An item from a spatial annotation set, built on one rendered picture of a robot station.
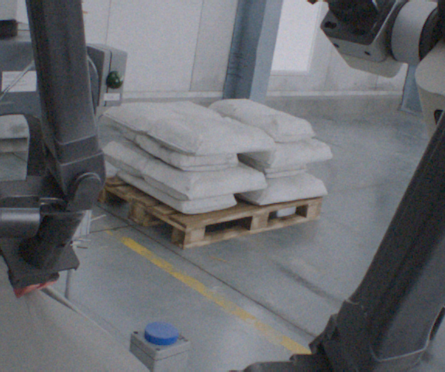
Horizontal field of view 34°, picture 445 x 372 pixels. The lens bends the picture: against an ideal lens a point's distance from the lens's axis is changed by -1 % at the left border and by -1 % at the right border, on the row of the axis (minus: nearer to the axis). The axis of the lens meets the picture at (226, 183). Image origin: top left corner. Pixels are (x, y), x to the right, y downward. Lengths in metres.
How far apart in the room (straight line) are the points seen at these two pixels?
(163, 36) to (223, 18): 0.72
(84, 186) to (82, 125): 0.08
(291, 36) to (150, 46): 1.82
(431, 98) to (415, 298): 0.46
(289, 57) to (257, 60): 0.93
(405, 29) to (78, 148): 0.46
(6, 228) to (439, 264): 0.56
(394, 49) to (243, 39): 6.05
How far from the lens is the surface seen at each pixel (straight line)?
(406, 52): 1.03
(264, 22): 6.77
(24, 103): 1.11
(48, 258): 0.99
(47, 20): 0.79
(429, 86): 0.96
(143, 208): 4.07
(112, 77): 1.17
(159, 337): 1.30
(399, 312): 0.55
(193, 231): 3.87
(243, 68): 7.04
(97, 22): 6.05
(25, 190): 0.91
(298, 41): 7.74
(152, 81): 6.50
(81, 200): 0.90
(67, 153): 0.87
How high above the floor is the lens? 1.50
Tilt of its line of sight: 17 degrees down
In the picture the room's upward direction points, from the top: 10 degrees clockwise
